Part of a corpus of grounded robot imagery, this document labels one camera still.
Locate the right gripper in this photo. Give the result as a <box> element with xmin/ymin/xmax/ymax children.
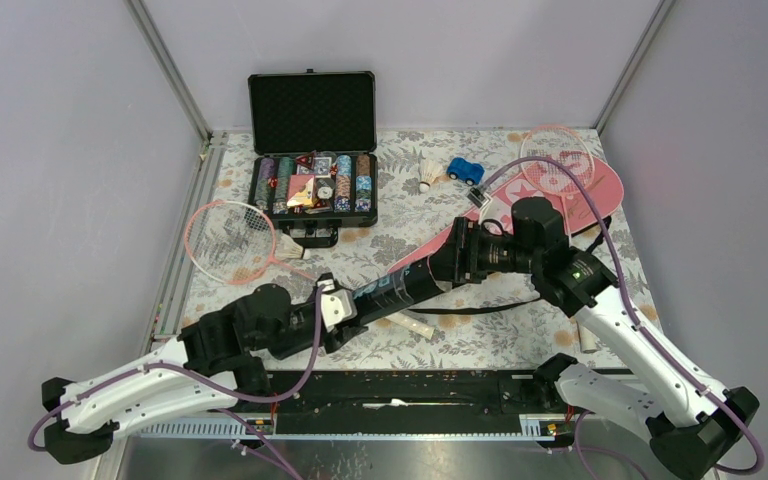
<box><xmin>415</xmin><ymin>215</ymin><xmax>541</xmax><ymax>284</ymax></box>

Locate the white shuttlecock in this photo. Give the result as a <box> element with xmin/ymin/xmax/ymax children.
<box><xmin>418</xmin><ymin>159</ymin><xmax>445</xmax><ymax>193</ymax></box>
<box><xmin>273</xmin><ymin>233</ymin><xmax>307</xmax><ymax>261</ymax></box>

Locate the black shuttlecock tube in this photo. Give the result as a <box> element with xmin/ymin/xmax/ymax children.
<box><xmin>352</xmin><ymin>259</ymin><xmax>453</xmax><ymax>326</ymax></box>

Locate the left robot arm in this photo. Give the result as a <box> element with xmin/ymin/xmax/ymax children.
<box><xmin>28</xmin><ymin>274</ymin><xmax>377</xmax><ymax>465</ymax></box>

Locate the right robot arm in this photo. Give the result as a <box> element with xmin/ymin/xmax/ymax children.
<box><xmin>428</xmin><ymin>197</ymin><xmax>761</xmax><ymax>479</ymax></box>

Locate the blue toy car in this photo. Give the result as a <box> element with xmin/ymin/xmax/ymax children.
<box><xmin>446</xmin><ymin>157</ymin><xmax>485</xmax><ymax>186</ymax></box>

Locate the pink racket on left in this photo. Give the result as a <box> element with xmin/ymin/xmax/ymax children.
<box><xmin>184</xmin><ymin>200</ymin><xmax>330</xmax><ymax>301</ymax></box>

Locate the pink racket on bag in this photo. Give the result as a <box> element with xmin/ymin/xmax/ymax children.
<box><xmin>520</xmin><ymin>125</ymin><xmax>595</xmax><ymax>237</ymax></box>

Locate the pink racket bag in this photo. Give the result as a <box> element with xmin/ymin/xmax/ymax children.
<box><xmin>387</xmin><ymin>150</ymin><xmax>625</xmax><ymax>314</ymax></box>

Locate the black poker chip case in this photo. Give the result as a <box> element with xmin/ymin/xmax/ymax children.
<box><xmin>247</xmin><ymin>70</ymin><xmax>379</xmax><ymax>249</ymax></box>

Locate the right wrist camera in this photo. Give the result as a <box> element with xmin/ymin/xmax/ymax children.
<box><xmin>467</xmin><ymin>187</ymin><xmax>502</xmax><ymax>222</ymax></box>

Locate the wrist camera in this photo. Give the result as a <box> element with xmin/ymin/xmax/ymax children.
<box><xmin>315</xmin><ymin>273</ymin><xmax>357</xmax><ymax>332</ymax></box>
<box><xmin>467</xmin><ymin>187</ymin><xmax>502</xmax><ymax>222</ymax></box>

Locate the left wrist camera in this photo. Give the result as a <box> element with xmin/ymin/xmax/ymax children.
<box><xmin>315</xmin><ymin>273</ymin><xmax>357</xmax><ymax>332</ymax></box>

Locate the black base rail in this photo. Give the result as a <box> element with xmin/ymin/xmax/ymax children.
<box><xmin>231</xmin><ymin>370</ymin><xmax>573</xmax><ymax>436</ymax></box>

